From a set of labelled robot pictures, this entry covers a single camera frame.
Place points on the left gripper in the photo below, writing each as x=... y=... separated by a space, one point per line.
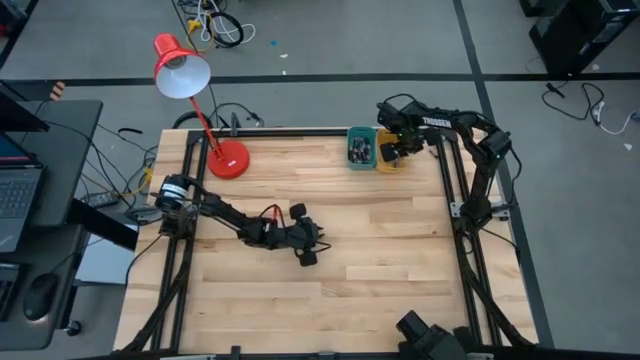
x=285 y=236

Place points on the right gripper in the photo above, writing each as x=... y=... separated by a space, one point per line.
x=412 y=139

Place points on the black copper Duracell battery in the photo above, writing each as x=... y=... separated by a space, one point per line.
x=354 y=151
x=359 y=151
x=364 y=151

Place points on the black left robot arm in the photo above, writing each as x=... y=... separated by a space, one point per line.
x=220 y=210

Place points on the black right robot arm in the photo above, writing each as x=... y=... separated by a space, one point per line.
x=487 y=150

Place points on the yellow plastic bin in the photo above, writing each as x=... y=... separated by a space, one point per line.
x=385 y=168

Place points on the teal plastic bin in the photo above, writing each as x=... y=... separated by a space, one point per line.
x=362 y=131

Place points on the black power strip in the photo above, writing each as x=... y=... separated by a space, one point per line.
x=100 y=200

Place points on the black computer tower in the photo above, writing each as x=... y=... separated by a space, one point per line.
x=585 y=35

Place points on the red desk lamp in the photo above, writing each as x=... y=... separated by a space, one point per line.
x=172 y=52

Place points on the black caster wheel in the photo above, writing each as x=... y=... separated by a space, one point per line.
x=73 y=327

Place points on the black desk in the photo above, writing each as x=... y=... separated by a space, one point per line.
x=70 y=150

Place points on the black computer mouse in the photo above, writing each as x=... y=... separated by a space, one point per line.
x=40 y=296

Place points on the orange black striped block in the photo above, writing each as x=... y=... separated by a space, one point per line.
x=57 y=91

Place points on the black laptop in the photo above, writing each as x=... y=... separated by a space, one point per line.
x=17 y=192

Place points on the black keyboard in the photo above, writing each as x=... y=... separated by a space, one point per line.
x=7 y=292

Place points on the black monitor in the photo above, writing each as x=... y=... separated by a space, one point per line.
x=20 y=112

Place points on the black aluminium table frame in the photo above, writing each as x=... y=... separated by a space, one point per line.
x=300 y=132

